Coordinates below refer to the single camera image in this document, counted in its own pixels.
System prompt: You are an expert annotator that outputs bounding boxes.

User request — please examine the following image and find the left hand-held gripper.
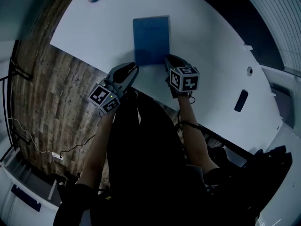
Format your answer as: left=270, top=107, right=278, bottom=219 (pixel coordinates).
left=88, top=62, right=140, bottom=114

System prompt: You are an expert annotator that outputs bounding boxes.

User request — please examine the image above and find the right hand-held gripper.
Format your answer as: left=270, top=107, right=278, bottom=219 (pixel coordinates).
left=164, top=54, right=201, bottom=99

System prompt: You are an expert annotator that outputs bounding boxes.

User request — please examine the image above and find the blue notebook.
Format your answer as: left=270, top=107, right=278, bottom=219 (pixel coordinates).
left=132, top=15, right=171, bottom=66

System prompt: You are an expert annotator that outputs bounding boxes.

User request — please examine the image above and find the person's left forearm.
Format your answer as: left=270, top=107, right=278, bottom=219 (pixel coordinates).
left=77, top=111, right=116, bottom=188

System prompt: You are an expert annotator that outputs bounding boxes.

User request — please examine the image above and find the person's right forearm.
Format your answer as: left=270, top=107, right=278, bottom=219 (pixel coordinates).
left=176, top=93, right=221, bottom=175

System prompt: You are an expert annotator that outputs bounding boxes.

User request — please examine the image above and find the black smartphone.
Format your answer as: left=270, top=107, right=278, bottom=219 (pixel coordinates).
left=234, top=89, right=249, bottom=113

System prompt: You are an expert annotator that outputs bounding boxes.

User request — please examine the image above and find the person's black clothing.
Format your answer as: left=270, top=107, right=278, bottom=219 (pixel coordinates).
left=53, top=90, right=259, bottom=226

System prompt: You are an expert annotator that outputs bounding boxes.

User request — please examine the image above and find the black metal rack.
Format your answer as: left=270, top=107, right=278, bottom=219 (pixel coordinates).
left=0, top=39, right=33, bottom=162

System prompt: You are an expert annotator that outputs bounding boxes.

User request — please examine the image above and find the black office chair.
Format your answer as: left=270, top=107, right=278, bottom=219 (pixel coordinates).
left=204, top=145, right=293, bottom=221

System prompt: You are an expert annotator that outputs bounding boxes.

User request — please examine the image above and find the black power cable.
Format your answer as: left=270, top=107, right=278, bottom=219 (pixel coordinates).
left=59, top=133, right=97, bottom=157

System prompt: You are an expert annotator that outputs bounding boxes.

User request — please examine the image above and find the white power cable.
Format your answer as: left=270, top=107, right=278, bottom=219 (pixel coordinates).
left=8, top=118, right=62, bottom=176

